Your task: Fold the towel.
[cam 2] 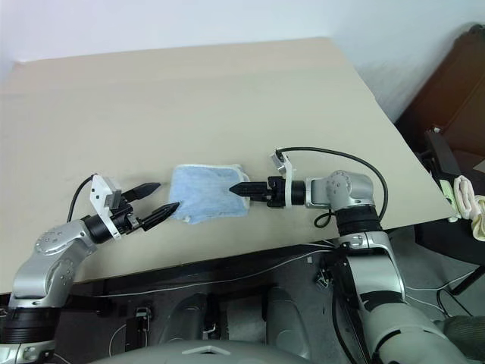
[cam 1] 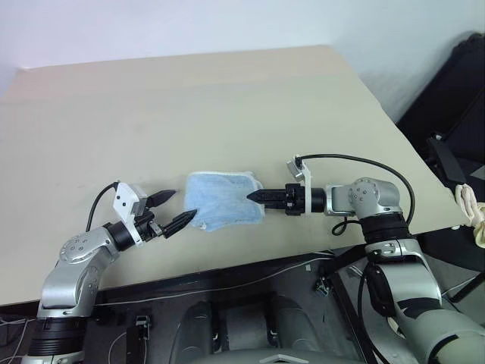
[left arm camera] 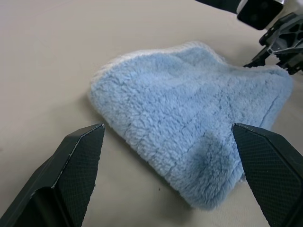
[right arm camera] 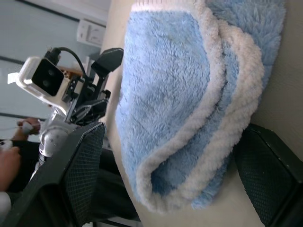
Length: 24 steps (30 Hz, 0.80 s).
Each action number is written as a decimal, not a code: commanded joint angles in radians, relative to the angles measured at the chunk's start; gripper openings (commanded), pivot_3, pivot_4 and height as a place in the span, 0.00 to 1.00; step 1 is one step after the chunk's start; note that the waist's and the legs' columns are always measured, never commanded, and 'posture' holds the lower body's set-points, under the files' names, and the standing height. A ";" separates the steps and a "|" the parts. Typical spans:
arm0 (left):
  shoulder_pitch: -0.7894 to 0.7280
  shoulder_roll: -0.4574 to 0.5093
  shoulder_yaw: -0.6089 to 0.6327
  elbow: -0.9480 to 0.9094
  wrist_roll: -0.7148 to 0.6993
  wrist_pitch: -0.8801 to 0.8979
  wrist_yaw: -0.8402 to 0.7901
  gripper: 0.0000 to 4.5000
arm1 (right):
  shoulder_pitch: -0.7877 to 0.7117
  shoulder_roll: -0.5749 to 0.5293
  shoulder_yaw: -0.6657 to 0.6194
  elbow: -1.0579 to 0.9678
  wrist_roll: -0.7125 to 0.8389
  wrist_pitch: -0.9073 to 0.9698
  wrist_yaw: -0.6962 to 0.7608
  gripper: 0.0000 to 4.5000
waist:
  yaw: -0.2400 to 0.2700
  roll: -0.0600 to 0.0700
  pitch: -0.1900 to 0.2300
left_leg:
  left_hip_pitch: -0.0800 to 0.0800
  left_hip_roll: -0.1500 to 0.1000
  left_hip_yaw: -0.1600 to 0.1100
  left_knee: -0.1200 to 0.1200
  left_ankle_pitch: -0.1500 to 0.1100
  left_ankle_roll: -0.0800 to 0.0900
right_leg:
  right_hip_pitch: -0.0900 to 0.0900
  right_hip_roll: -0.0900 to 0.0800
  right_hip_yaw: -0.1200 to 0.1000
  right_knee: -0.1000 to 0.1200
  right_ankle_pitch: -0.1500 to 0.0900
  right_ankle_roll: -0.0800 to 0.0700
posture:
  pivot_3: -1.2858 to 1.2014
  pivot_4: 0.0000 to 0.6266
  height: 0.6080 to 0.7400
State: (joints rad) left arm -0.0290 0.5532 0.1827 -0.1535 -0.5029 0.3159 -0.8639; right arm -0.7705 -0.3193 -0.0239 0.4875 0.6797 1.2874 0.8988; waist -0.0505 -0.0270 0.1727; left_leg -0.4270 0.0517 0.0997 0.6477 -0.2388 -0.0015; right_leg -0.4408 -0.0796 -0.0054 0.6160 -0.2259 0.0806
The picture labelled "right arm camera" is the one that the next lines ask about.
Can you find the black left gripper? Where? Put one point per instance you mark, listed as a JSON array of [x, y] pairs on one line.
[[87, 91]]

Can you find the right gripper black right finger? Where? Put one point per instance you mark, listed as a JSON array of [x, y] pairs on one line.
[[272, 177]]

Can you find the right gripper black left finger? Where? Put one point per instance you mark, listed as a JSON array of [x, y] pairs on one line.
[[71, 170]]

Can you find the light blue white-trimmed towel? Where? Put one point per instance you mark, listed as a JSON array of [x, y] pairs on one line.
[[165, 82]]

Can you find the person's bare hand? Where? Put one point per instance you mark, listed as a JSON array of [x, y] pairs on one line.
[[8, 165], [35, 125]]

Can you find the white wall outlet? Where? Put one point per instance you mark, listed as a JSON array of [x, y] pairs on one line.
[[91, 33]]

